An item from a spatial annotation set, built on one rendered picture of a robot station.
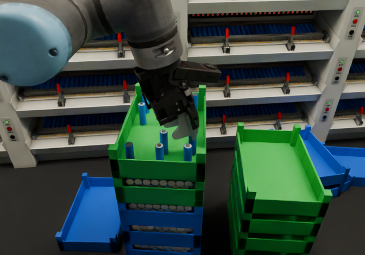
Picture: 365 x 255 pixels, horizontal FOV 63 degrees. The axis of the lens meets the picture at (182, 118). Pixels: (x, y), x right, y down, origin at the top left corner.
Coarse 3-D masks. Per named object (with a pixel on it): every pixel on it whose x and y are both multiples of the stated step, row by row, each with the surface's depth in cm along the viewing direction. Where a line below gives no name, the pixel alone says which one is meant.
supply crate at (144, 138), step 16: (128, 112) 76; (128, 128) 76; (144, 128) 79; (160, 128) 79; (176, 128) 79; (112, 144) 61; (144, 144) 74; (176, 144) 74; (112, 160) 62; (128, 160) 61; (144, 160) 61; (160, 160) 61; (176, 160) 69; (192, 160) 69; (112, 176) 64; (128, 176) 64; (144, 176) 64; (160, 176) 63; (176, 176) 63; (192, 176) 63
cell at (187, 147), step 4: (184, 144) 63; (188, 144) 63; (184, 148) 63; (188, 148) 62; (184, 152) 63; (188, 152) 63; (184, 156) 64; (188, 156) 64; (184, 160) 65; (188, 160) 64
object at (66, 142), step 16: (112, 112) 143; (32, 128) 135; (48, 128) 136; (64, 128) 136; (80, 128) 136; (96, 128) 137; (112, 128) 138; (32, 144) 133; (48, 144) 133; (64, 144) 133; (80, 144) 134; (96, 144) 134
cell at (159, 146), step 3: (156, 144) 64; (159, 144) 63; (162, 144) 63; (156, 147) 63; (159, 147) 63; (162, 147) 63; (156, 150) 63; (159, 150) 63; (162, 150) 63; (156, 153) 64; (159, 153) 63; (162, 153) 64; (156, 156) 64; (159, 156) 64; (162, 156) 64; (156, 159) 65; (159, 159) 64; (162, 159) 65
